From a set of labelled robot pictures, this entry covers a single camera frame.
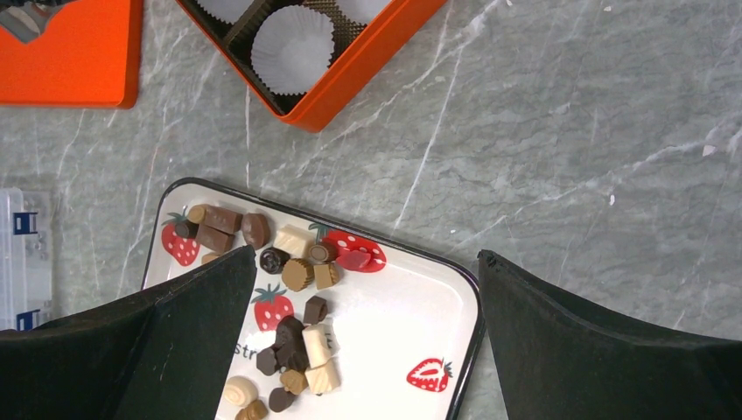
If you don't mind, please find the orange chocolate box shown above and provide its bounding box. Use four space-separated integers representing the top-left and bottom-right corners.
180 1 443 132

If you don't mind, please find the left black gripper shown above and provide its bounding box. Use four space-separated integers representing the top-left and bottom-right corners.
1 0 70 45

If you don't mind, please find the brown bar chocolate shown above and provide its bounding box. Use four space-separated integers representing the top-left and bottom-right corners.
203 205 243 235

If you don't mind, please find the white paper cup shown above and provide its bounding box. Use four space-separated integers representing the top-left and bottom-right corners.
250 5 334 95

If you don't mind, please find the dark round chocolate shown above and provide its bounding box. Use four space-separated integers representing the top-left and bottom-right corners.
259 247 291 275

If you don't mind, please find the brown oval chocolate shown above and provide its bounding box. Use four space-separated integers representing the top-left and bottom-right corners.
241 213 271 249

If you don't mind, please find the caramel chocolate piece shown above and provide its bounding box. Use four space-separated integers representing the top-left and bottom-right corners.
234 399 269 420

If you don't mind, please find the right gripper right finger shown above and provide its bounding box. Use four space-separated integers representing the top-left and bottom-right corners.
478 250 741 419

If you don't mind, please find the tan fluted chocolate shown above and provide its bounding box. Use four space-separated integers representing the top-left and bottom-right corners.
281 258 314 292

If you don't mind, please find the clear plastic screw box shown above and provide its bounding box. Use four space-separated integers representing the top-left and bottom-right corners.
1 187 53 331

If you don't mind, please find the white swirl chocolate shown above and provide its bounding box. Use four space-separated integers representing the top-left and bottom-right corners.
222 375 259 408

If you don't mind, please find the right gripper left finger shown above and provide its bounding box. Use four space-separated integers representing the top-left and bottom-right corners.
1 246 256 419

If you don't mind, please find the orange box lid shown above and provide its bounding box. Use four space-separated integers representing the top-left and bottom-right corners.
1 1 144 109

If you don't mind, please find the white strawberry tray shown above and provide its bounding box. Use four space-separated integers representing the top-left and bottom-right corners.
143 178 485 419

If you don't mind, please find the white block chocolate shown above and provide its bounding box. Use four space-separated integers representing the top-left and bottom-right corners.
273 225 316 259

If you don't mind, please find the tan square chocolate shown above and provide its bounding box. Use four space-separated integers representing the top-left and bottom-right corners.
313 262 340 290

